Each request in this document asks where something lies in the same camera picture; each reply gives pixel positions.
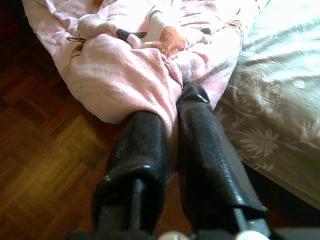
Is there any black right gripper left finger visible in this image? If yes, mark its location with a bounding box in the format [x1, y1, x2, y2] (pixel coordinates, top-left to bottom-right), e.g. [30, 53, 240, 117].
[92, 111, 168, 233]

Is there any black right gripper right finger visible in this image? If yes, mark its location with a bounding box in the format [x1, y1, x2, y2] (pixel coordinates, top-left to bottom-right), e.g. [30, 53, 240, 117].
[176, 81, 272, 238]

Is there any pink cartoon bear quilt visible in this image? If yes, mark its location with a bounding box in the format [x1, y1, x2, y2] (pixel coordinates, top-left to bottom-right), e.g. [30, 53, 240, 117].
[21, 0, 271, 183]

